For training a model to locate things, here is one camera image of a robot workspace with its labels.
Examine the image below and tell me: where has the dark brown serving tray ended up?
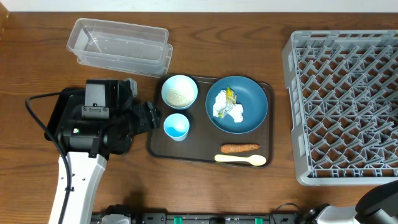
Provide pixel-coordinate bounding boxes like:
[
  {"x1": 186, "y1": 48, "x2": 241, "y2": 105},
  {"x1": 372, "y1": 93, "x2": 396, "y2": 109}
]
[{"x1": 147, "y1": 77, "x2": 275, "y2": 167}]

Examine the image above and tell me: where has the light blue cup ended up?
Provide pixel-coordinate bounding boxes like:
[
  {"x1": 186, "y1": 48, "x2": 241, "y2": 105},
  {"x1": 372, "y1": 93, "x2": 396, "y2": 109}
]
[{"x1": 164, "y1": 113, "x2": 190, "y2": 141}]

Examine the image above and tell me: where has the grey dishwasher rack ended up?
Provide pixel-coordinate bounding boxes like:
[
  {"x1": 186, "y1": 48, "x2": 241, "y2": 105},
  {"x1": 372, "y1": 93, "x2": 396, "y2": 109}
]
[{"x1": 282, "y1": 30, "x2": 397, "y2": 186}]

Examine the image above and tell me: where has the clear plastic bin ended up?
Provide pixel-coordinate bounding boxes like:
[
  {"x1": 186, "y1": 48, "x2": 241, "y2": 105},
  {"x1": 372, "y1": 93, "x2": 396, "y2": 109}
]
[{"x1": 67, "y1": 18, "x2": 173, "y2": 77}]

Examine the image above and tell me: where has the cream plastic spoon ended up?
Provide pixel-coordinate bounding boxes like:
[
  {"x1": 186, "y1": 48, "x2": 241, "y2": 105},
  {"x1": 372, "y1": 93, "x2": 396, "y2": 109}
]
[{"x1": 214, "y1": 154, "x2": 267, "y2": 166}]

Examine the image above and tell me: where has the light blue rice bowl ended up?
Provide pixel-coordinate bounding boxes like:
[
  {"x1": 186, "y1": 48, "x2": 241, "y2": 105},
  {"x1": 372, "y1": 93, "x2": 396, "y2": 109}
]
[{"x1": 160, "y1": 75, "x2": 198, "y2": 110}]

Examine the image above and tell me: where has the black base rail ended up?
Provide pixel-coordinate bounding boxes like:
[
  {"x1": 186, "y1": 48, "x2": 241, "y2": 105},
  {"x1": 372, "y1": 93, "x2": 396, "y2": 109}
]
[{"x1": 89, "y1": 204, "x2": 299, "y2": 224}]

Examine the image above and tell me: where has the yellow snack wrapper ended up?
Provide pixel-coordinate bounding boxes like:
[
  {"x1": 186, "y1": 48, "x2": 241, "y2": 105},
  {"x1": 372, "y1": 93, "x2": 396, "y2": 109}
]
[{"x1": 218, "y1": 86, "x2": 237, "y2": 118}]

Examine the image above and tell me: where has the dark blue plate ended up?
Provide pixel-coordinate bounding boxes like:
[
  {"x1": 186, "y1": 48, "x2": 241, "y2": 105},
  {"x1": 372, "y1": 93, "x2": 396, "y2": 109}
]
[{"x1": 205, "y1": 76, "x2": 269, "y2": 134}]

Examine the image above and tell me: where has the black plastic tray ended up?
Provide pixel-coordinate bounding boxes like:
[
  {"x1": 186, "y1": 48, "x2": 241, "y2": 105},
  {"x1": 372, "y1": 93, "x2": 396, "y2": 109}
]
[{"x1": 44, "y1": 87, "x2": 142, "y2": 155}]

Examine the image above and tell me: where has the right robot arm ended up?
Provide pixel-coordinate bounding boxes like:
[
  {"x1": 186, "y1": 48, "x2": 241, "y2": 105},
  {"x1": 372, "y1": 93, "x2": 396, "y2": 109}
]
[{"x1": 295, "y1": 180, "x2": 397, "y2": 224}]

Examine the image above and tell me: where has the orange carrot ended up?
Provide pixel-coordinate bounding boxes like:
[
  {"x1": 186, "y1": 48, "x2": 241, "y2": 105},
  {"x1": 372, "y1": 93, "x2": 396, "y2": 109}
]
[{"x1": 221, "y1": 144, "x2": 261, "y2": 154}]

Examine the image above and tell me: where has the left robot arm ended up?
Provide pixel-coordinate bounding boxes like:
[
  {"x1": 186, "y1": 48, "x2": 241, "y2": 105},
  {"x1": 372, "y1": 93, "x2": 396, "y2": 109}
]
[{"x1": 49, "y1": 99, "x2": 161, "y2": 223}]

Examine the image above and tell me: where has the crumpled white tissue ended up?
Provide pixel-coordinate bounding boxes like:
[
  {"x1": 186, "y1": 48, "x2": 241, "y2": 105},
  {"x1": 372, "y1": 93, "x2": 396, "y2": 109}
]
[{"x1": 213, "y1": 87, "x2": 244, "y2": 123}]

